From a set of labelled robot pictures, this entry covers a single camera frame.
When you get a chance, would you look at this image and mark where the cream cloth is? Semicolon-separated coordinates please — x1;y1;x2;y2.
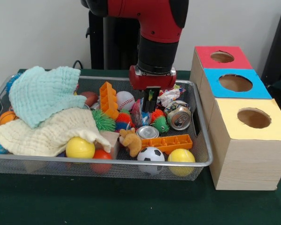
0;107;112;157

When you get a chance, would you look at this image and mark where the orange plastic tray block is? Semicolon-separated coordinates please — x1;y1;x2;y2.
99;81;119;120

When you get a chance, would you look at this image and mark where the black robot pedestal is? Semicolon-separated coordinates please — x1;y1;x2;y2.
85;10;141;70

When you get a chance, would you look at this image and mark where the wooden three-hole box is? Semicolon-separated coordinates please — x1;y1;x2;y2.
189;46;281;191

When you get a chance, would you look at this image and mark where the silver mesh bin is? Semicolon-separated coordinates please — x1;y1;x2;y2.
0;74;213;181

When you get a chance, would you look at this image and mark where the black office chair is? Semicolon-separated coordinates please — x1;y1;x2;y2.
261;4;281;82

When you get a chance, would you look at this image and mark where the orange toy brick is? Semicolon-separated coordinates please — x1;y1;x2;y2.
140;134;193;154

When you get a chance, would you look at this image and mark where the yellow-haired toy figure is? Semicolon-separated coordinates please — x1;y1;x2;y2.
118;128;142;158

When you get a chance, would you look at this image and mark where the yellow plastic ball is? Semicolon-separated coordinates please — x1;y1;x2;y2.
168;149;196;177
65;137;96;159

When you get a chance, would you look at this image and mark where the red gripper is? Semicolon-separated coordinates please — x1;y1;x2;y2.
128;65;177;113

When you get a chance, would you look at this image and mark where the mint green cloth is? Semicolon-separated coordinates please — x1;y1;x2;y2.
8;66;87;129

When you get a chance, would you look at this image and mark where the small tin can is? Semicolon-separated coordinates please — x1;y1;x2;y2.
165;100;192;131

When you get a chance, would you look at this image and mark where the white toy baseball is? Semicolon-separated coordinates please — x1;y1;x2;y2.
116;90;135;111

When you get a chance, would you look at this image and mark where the small soccer ball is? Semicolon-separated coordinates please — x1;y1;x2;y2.
137;147;166;175

